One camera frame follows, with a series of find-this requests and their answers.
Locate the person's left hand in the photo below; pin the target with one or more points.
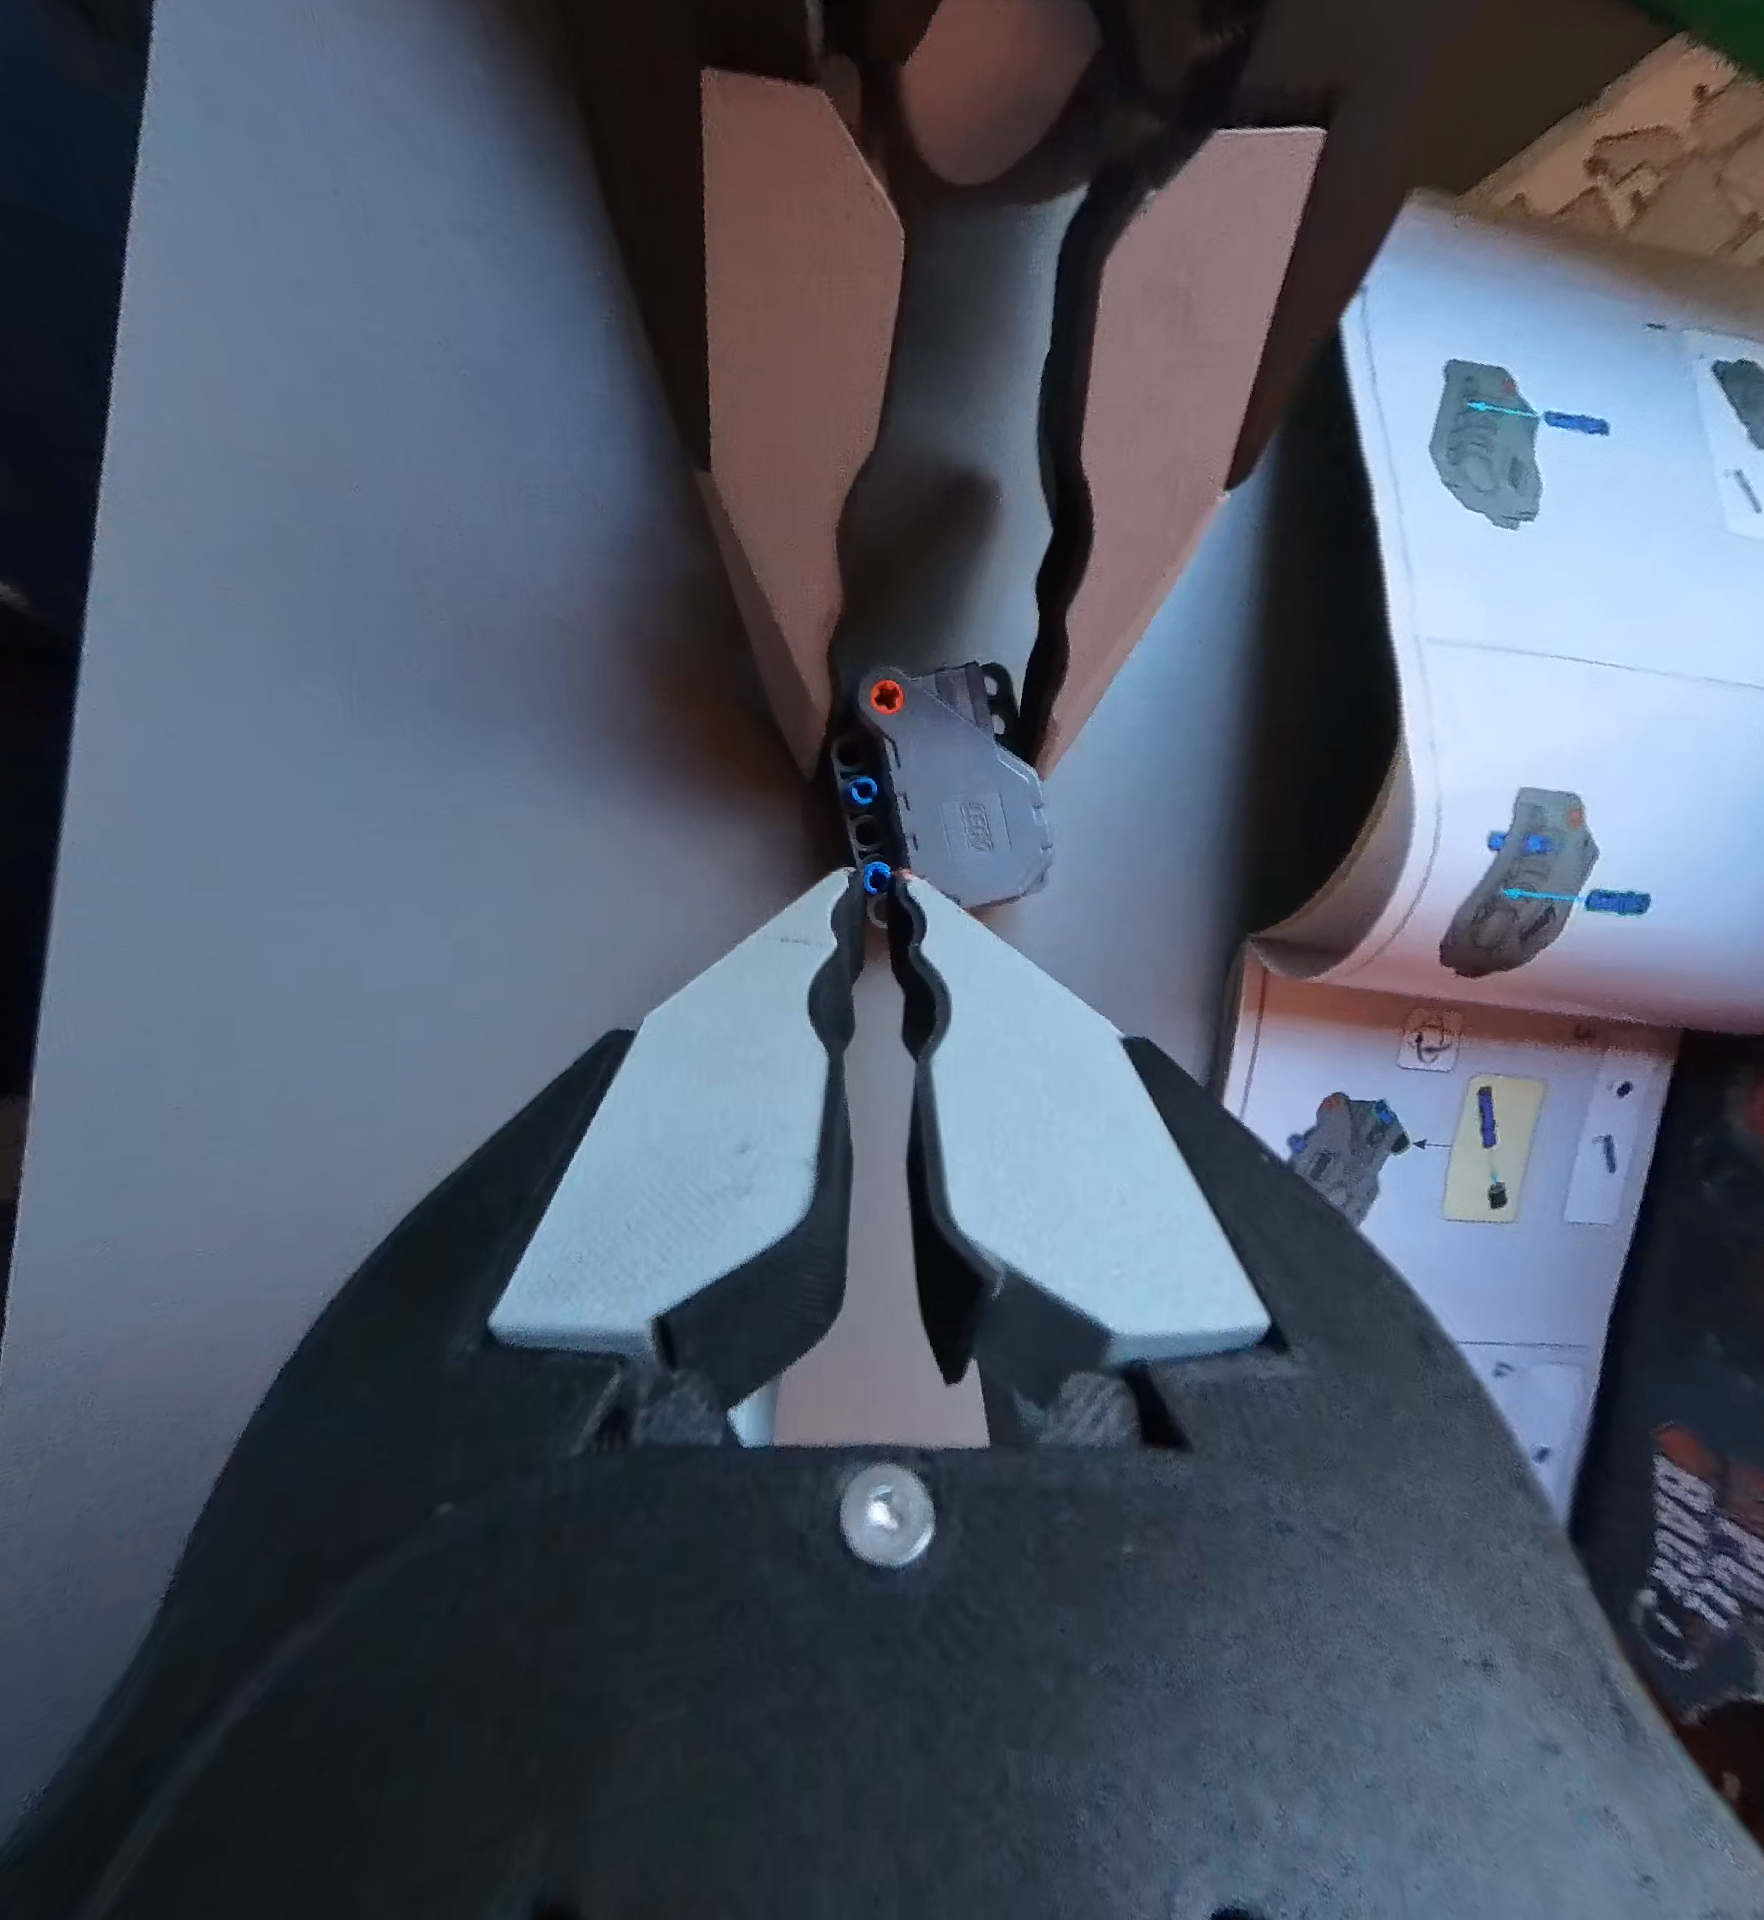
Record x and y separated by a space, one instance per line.
990 91

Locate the white lego instruction booklet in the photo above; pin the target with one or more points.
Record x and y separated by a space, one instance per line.
1587 647

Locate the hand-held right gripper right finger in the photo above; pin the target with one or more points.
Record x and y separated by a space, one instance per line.
1091 1168

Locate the black lego beam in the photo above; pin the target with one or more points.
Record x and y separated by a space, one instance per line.
843 777

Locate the white line-drawing paper sheet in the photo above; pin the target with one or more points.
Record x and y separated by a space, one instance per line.
1663 165

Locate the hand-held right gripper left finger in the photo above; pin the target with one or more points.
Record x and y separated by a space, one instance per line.
688 1168

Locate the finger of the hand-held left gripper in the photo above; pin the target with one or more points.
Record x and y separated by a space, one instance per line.
1197 345
790 345

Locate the grey lego pull-back motor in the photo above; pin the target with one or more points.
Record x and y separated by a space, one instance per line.
971 796

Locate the dark monster truck lego box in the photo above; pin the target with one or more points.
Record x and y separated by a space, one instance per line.
1723 1424

